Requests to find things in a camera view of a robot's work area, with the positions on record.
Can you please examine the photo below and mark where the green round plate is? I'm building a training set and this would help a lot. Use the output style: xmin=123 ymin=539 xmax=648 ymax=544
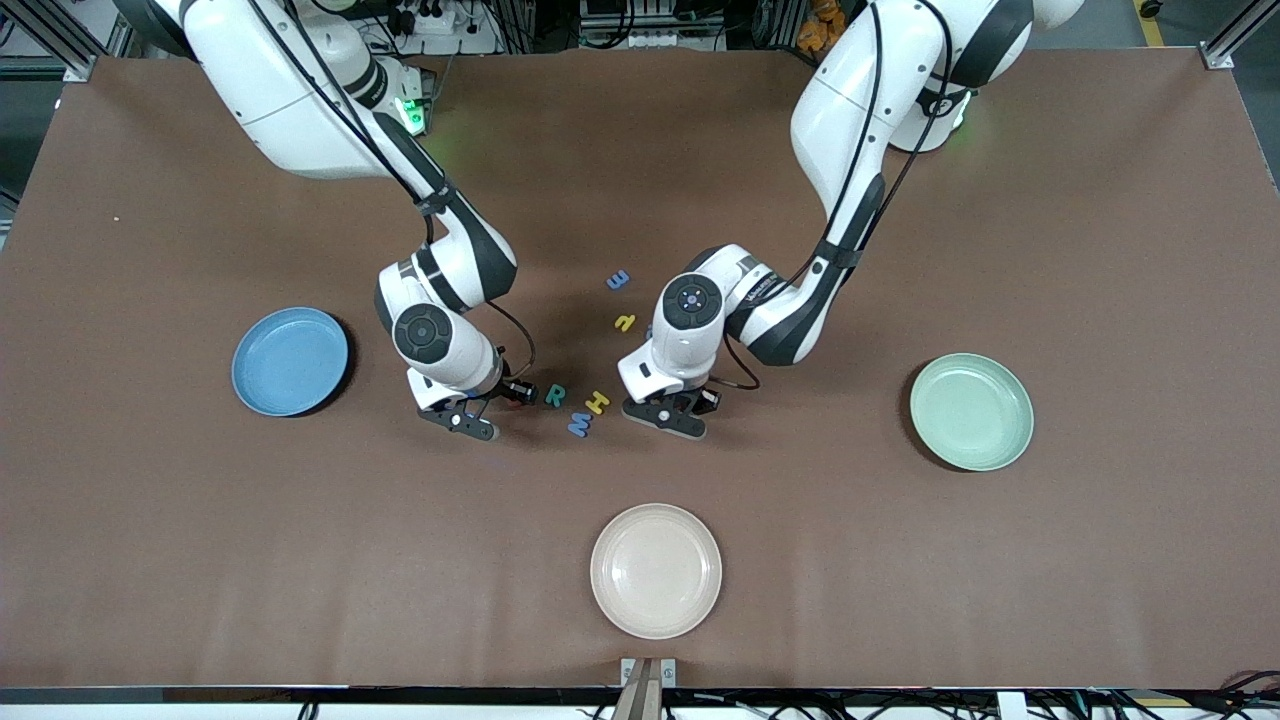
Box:
xmin=909 ymin=352 xmax=1035 ymax=472

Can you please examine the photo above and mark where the brown table cover sheet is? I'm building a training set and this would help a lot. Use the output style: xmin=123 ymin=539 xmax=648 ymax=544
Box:
xmin=0 ymin=48 xmax=1280 ymax=691

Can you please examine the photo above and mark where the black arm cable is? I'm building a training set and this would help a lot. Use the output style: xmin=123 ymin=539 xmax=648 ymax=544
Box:
xmin=722 ymin=0 xmax=951 ymax=391
xmin=245 ymin=0 xmax=538 ymax=386

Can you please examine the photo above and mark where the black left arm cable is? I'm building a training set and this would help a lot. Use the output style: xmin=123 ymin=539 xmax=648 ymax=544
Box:
xmin=722 ymin=0 xmax=951 ymax=391

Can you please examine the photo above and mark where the beige round plate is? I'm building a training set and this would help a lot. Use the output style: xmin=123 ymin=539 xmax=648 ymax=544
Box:
xmin=590 ymin=503 xmax=723 ymax=641

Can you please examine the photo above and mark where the aluminium frame profile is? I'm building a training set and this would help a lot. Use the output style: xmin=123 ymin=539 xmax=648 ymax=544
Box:
xmin=0 ymin=0 xmax=131 ymax=83
xmin=1200 ymin=0 xmax=1280 ymax=71

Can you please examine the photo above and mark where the metal bracket on table edge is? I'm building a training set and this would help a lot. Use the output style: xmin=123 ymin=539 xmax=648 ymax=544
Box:
xmin=612 ymin=657 xmax=678 ymax=720

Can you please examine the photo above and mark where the blue round plate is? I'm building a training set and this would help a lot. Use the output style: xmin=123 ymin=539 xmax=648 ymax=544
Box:
xmin=231 ymin=306 xmax=351 ymax=418

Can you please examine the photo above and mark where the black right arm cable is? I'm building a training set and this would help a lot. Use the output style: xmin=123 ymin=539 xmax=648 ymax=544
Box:
xmin=245 ymin=0 xmax=538 ymax=386

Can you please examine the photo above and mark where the black cable bundle under table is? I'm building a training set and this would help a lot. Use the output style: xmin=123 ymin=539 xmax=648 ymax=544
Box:
xmin=690 ymin=670 xmax=1280 ymax=720

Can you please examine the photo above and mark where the narrow white power strip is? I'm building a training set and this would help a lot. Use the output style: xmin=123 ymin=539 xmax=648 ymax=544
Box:
xmin=625 ymin=28 xmax=726 ymax=49

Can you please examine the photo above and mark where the white power strip with plugs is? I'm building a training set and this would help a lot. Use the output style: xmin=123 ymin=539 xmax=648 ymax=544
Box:
xmin=395 ymin=0 xmax=501 ymax=56

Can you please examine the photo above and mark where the orange items pile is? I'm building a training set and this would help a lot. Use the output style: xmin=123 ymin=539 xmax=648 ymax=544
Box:
xmin=797 ymin=0 xmax=851 ymax=56

